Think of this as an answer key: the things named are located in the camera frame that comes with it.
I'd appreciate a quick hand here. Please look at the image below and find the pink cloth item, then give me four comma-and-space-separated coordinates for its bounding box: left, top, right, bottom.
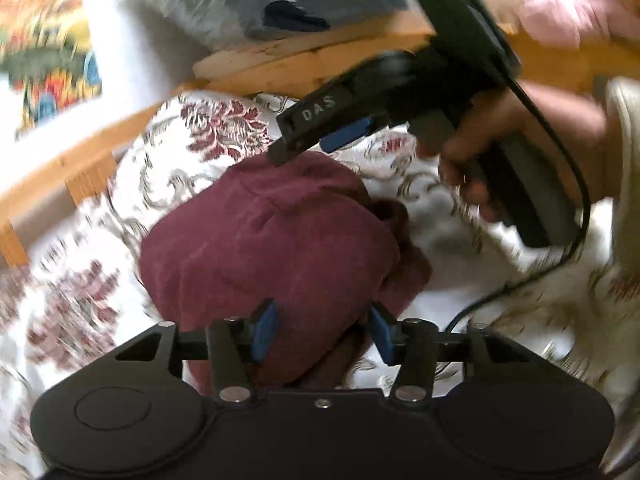
518, 0, 639, 50

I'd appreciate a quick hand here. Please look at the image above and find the colourful floral wall poster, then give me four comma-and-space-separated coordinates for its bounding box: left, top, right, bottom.
1, 0, 102, 140

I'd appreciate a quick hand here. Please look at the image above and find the right forearm beige sleeve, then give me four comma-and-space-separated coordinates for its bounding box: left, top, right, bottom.
606, 78, 639, 274

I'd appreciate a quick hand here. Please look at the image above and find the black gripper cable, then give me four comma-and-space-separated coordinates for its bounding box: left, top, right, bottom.
441, 71, 592, 336

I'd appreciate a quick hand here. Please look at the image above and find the floral white satin bedspread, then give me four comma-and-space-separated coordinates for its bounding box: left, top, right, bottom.
1, 91, 639, 479

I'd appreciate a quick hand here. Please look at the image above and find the wooden bed frame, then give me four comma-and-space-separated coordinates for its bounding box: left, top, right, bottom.
1, 10, 639, 266

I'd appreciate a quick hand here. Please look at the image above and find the maroon long-sleeve sweater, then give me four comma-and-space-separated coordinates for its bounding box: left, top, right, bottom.
139, 152, 432, 389

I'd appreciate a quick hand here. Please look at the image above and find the person's right hand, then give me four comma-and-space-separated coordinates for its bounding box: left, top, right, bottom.
418, 82, 620, 223

